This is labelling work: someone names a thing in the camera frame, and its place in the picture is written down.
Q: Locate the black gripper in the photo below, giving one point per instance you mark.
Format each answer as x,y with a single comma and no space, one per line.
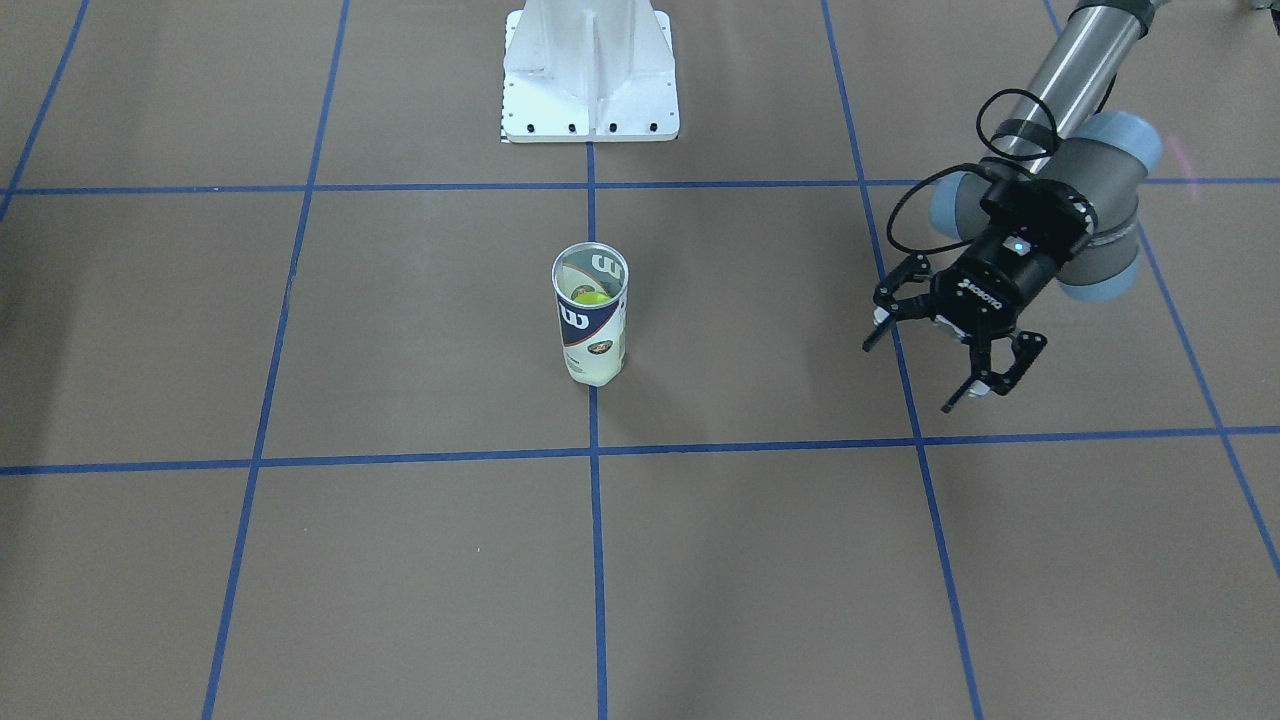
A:
990,287

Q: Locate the clear tennis ball can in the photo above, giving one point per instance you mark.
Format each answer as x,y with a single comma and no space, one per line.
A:
593,338

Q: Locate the yellow tennis ball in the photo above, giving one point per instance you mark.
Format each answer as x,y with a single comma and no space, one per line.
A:
590,297

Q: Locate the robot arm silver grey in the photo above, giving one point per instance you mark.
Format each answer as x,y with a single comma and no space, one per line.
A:
1059,128

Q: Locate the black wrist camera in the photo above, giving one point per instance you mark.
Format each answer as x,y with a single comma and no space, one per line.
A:
1043,216

